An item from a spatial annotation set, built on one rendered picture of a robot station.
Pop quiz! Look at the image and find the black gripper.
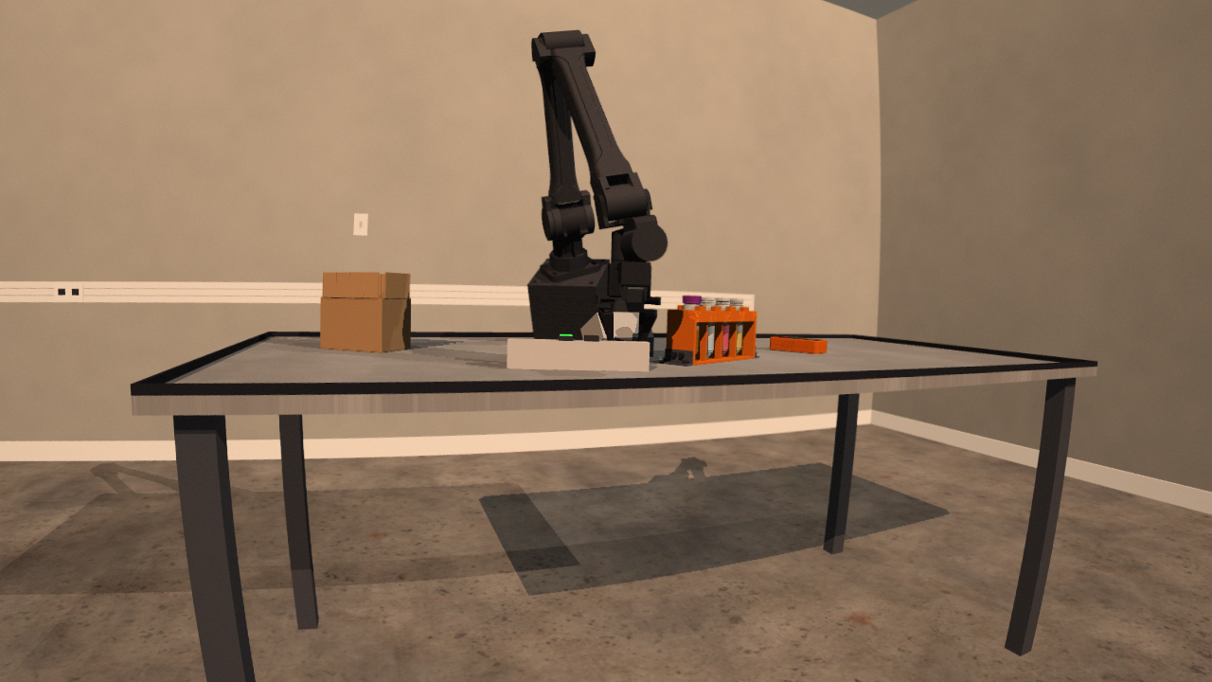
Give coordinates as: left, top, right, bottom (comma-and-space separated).
595, 296, 661, 342

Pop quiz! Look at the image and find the beige key housing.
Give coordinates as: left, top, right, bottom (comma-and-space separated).
581, 313, 654, 357

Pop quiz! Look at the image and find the brown cardboard box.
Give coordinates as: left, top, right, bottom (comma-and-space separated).
320, 273, 411, 353

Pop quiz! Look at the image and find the black table edge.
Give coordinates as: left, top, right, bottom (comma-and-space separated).
131, 332, 1097, 396

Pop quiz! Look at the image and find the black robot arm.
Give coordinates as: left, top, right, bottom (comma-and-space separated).
531, 30, 668, 302

